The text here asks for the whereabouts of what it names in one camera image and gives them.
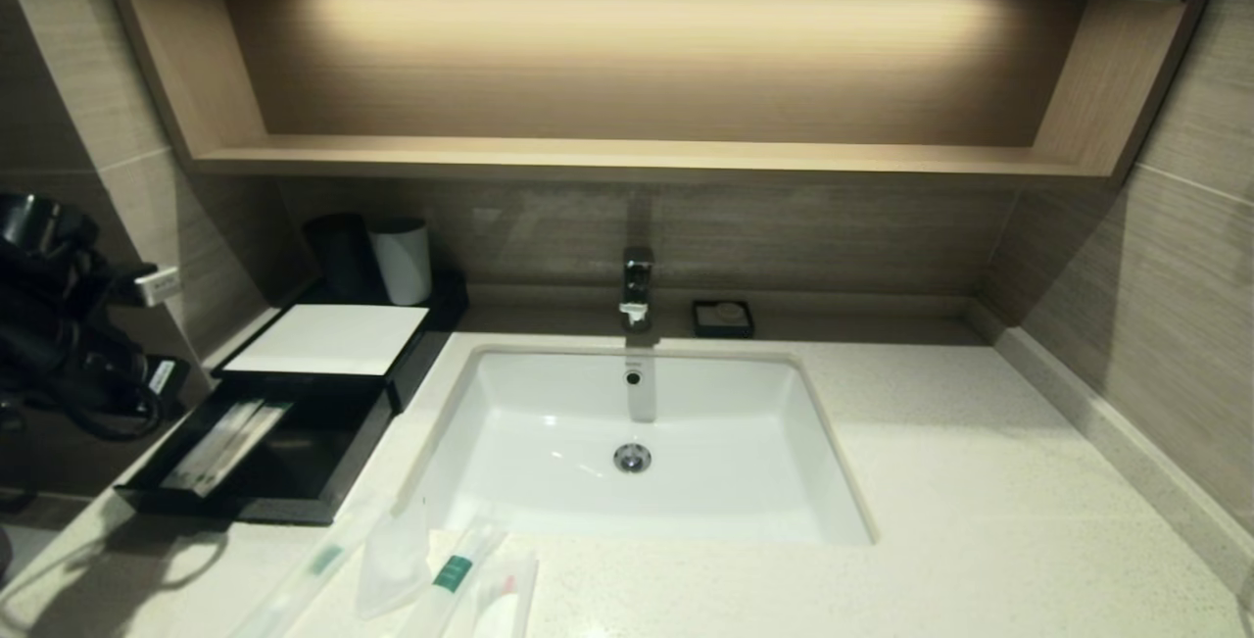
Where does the toothbrush packet dark green band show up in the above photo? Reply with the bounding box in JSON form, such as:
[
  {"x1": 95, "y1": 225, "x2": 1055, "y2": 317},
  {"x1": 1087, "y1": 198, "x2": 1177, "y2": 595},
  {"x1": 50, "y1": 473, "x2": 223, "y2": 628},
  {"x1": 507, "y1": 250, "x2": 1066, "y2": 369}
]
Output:
[{"x1": 392, "y1": 520, "x2": 510, "y2": 638}]

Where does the white ceramic sink basin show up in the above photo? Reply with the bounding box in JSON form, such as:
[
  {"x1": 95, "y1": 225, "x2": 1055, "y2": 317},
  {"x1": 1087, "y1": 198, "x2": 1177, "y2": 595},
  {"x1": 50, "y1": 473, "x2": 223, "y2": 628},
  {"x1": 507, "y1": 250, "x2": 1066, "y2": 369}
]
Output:
[{"x1": 392, "y1": 344, "x2": 876, "y2": 546}]

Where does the wooden wall shelf niche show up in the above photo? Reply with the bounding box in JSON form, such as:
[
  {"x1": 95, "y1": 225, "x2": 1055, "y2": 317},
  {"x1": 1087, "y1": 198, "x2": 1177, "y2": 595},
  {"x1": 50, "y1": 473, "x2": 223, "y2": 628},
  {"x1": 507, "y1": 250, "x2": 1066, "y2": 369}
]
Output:
[{"x1": 88, "y1": 0, "x2": 1216, "y2": 188}]

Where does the white cup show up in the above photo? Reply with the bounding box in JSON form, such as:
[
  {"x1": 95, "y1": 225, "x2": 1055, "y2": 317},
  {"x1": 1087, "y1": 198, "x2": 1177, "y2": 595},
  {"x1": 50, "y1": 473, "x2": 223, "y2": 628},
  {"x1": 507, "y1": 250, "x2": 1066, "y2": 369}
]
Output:
[{"x1": 368, "y1": 218, "x2": 433, "y2": 307}]

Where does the long clear packet green print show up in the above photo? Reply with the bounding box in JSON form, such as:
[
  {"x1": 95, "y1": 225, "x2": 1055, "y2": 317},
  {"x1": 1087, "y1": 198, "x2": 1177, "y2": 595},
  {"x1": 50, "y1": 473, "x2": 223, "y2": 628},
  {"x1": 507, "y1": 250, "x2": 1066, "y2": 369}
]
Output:
[{"x1": 230, "y1": 493, "x2": 388, "y2": 638}]

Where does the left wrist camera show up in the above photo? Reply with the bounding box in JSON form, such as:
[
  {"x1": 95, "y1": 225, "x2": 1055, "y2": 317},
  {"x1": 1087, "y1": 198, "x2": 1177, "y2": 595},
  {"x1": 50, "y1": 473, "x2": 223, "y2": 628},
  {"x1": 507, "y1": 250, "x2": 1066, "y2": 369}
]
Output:
[{"x1": 132, "y1": 266, "x2": 183, "y2": 307}]

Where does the black cup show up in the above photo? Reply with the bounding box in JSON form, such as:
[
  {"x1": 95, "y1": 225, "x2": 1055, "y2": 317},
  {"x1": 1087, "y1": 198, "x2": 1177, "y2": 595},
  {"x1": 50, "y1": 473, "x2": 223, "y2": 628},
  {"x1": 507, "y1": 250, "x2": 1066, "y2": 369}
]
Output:
[{"x1": 304, "y1": 214, "x2": 381, "y2": 304}]

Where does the black soap dish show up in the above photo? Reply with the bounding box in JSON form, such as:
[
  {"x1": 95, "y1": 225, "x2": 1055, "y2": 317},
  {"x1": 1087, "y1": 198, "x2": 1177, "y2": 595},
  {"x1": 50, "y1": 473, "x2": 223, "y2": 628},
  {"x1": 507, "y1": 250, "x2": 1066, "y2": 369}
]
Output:
[{"x1": 691, "y1": 299, "x2": 755, "y2": 339}]

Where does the crumpled clear plastic packet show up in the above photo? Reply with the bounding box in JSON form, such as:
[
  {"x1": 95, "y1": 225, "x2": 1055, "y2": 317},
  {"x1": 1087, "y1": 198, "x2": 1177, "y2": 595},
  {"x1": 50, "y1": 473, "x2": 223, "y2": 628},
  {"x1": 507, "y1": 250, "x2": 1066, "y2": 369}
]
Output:
[{"x1": 353, "y1": 501, "x2": 432, "y2": 619}]

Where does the chrome faucet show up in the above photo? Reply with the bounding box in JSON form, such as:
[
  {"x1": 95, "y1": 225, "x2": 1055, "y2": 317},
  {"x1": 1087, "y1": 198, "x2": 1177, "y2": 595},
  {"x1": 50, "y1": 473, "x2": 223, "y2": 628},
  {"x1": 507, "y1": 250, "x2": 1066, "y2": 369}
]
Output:
[{"x1": 617, "y1": 246, "x2": 655, "y2": 331}]

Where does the black drawer of box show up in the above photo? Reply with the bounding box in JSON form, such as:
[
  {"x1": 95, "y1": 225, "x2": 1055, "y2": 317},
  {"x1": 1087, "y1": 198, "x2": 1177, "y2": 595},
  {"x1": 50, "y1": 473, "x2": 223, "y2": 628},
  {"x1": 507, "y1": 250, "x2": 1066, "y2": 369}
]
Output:
[{"x1": 113, "y1": 373, "x2": 396, "y2": 526}]

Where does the flat packet with cotton swabs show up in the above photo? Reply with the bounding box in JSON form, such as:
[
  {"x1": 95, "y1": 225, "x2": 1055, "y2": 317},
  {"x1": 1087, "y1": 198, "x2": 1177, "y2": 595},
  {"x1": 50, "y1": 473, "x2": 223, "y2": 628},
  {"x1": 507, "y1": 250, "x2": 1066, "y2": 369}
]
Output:
[{"x1": 470, "y1": 550, "x2": 540, "y2": 638}]

